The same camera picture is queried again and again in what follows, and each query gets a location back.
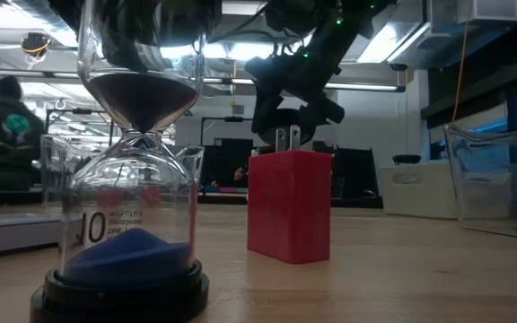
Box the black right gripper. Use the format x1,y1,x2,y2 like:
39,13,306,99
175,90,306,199
243,42,346,144

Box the black metal gantry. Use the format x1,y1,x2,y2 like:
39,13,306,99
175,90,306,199
44,107,117,149
199,115,256,147

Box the long ceiling light bar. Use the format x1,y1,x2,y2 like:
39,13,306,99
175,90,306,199
202,75,407,94

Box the person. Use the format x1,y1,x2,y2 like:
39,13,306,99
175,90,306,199
0,74,47,192
232,164,250,188

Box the black monitor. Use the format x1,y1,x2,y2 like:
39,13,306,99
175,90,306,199
331,146,383,208
202,136,255,189

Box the clear plastic bin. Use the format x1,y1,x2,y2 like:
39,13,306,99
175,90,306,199
443,123,517,243
39,133,206,208

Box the white ceiling unit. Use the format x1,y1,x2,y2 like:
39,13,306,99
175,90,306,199
427,0,517,24

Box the white storage bin with handle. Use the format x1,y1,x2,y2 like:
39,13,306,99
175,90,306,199
379,160,461,221

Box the yellow hanging cable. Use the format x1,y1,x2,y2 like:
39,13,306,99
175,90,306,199
450,0,474,123

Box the black ceiling device yellow cable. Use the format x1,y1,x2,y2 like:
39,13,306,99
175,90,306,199
19,31,53,72

